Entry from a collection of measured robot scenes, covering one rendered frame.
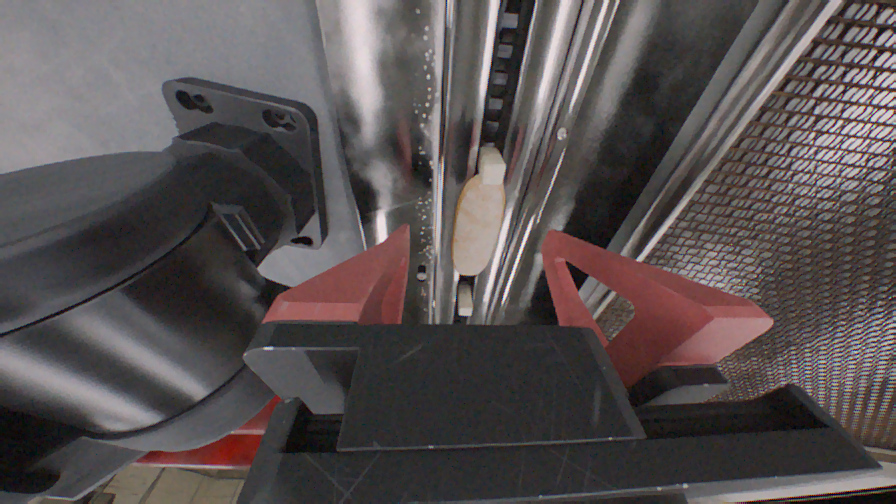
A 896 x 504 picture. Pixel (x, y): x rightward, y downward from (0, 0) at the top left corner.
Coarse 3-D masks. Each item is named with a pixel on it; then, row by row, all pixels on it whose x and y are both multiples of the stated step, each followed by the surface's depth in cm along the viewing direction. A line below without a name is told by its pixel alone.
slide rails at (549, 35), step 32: (480, 0) 11; (544, 0) 11; (576, 0) 11; (480, 32) 12; (544, 32) 12; (480, 64) 13; (544, 64) 13; (448, 96) 14; (480, 96) 14; (544, 96) 14; (448, 128) 15; (480, 128) 15; (512, 128) 15; (544, 128) 15; (448, 160) 16; (512, 160) 16; (448, 192) 18; (512, 192) 18; (448, 224) 19; (512, 224) 20; (448, 256) 22; (448, 288) 25; (480, 288) 25; (448, 320) 28; (480, 320) 28
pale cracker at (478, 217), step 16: (464, 192) 17; (480, 192) 17; (496, 192) 17; (464, 208) 18; (480, 208) 17; (496, 208) 18; (464, 224) 18; (480, 224) 18; (496, 224) 18; (464, 240) 19; (480, 240) 19; (496, 240) 20; (464, 256) 20; (480, 256) 20; (464, 272) 22
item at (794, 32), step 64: (832, 0) 8; (768, 64) 9; (832, 64) 9; (768, 128) 11; (704, 192) 13; (768, 192) 13; (640, 256) 15; (704, 256) 16; (832, 256) 14; (768, 384) 24
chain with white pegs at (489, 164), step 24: (504, 0) 12; (504, 24) 13; (504, 48) 13; (504, 72) 14; (504, 96) 15; (504, 120) 15; (480, 144) 16; (480, 168) 16; (504, 168) 15; (456, 312) 29
